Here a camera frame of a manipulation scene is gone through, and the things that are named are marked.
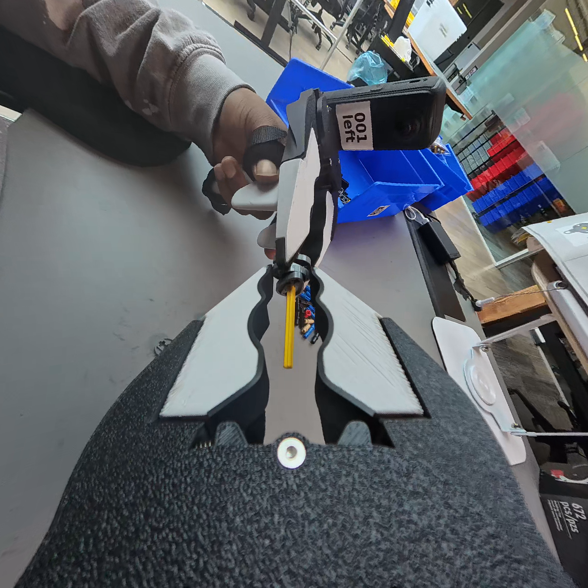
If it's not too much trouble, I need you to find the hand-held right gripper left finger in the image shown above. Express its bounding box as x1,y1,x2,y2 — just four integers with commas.
159,266,273,419

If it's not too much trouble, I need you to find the yellow toy axle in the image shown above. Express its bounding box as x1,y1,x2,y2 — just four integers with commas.
283,285,297,369

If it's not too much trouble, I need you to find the black power adapter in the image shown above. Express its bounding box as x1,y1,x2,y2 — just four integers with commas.
418,220,461,263

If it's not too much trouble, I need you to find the light blue plastic bag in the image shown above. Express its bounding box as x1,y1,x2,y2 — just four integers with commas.
347,51,389,85

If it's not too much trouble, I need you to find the toy instruction booklet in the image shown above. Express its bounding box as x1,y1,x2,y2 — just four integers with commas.
521,220,588,276

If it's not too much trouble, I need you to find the person's left hand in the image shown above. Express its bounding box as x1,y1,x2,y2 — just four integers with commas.
211,86,288,260

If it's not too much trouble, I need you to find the long wooden table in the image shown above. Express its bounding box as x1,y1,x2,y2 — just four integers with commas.
383,0,474,120

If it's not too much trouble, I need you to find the black adapter cable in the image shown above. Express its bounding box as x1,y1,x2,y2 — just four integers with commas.
448,259,481,301

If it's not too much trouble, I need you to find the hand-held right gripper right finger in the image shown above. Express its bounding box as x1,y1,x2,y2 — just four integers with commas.
312,268,431,419

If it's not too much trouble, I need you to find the pile of small toy pins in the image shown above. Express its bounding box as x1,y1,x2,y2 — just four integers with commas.
296,282,323,345

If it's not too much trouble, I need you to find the blue plastic bin with label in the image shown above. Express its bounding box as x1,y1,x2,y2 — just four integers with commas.
266,57,444,224

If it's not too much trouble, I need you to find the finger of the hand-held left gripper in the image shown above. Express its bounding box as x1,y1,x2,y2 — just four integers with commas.
275,129,322,268
311,188,339,269

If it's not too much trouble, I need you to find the rack of red and blue bins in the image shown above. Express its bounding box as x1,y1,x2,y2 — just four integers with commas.
459,112,566,232

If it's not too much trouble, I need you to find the person's left forearm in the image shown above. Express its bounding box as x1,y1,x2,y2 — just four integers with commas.
0,0,255,152

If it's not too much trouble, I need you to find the dark toy set box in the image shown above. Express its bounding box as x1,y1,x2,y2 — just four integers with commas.
538,469,588,579

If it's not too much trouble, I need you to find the white storage tote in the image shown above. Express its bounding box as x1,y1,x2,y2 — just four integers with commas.
408,0,467,50

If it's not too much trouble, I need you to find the grey desk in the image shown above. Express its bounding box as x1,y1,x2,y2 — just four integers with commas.
0,0,559,588

